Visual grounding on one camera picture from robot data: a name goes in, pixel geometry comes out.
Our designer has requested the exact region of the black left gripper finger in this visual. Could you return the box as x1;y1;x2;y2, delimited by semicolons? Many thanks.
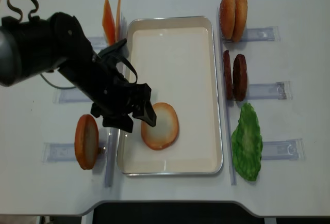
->
103;115;134;133

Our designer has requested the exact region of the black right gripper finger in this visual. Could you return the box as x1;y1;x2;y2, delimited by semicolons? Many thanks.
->
133;100;157;127

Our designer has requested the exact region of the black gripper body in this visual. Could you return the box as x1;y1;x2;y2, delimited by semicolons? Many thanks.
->
90;75;152;118

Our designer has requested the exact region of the bun slice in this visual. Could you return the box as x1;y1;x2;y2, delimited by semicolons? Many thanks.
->
74;114;99;170
141;102;179;150

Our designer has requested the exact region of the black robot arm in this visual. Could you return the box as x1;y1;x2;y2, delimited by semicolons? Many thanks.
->
1;12;157;132

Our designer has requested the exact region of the left orange cheese slice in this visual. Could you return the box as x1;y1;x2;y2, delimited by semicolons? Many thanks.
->
102;0;116;46

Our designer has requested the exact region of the orange cheese slice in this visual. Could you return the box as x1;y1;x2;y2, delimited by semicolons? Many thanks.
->
115;0;121;42
102;0;116;46

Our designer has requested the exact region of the right orange cheese slice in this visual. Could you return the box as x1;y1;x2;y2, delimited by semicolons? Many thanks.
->
115;0;121;42

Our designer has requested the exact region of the left brown meat patty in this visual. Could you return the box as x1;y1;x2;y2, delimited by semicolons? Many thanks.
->
223;50;234;100

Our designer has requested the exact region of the brown meat patty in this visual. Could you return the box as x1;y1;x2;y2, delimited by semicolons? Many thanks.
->
233;54;248;101
223;50;234;100

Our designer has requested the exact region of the right brown meat patty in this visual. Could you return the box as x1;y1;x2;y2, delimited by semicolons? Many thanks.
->
233;54;248;101

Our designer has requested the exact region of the green lettuce leaf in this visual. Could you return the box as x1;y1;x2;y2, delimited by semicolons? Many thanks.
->
231;103;263;181

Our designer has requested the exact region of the clear holder upper left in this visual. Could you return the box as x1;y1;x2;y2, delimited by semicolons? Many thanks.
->
88;37;108;50

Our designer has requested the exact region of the clear holder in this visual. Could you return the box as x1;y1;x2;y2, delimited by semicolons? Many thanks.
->
88;37;108;50
53;88;92;104
243;81;292;101
261;139;305;161
42;143;77;163
239;26;281;42

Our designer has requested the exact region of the white metal tray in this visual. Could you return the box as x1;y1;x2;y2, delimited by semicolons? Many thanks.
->
117;16;223;176

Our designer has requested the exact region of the clear holder middle left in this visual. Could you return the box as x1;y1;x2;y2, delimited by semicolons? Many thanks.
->
53;88;92;104

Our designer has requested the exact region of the clear holder lower left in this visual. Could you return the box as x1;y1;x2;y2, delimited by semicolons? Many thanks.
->
42;143;77;163

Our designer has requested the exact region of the left top bun half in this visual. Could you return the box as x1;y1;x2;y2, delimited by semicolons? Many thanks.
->
219;0;236;40

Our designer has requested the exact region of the bun half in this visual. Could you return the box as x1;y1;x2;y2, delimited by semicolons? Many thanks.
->
232;0;248;42
219;0;236;40

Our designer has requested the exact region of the clear holder middle right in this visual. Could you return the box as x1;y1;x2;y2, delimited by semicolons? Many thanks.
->
243;81;292;101

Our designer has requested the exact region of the clear holder upper right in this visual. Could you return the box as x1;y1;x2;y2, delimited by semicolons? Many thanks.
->
239;26;281;42

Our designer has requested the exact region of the right top bun half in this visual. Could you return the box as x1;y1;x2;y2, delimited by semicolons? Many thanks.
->
232;0;248;42

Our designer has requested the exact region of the clear holder lower right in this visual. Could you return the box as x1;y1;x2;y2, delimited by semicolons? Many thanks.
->
261;139;305;161

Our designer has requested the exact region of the clear left rail strip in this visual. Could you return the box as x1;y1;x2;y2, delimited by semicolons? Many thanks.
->
104;11;127;188

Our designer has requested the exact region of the clear rail strip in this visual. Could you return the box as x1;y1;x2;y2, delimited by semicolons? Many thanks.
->
104;11;127;188
217;6;237;186

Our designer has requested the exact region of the grey cable on table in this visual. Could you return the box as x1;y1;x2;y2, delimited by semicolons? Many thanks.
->
40;73;78;90

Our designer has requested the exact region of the clear right rail strip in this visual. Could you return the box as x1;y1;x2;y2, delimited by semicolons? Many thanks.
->
217;6;237;186

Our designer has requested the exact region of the brown arm cable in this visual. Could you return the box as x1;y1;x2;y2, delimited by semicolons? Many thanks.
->
7;0;40;23

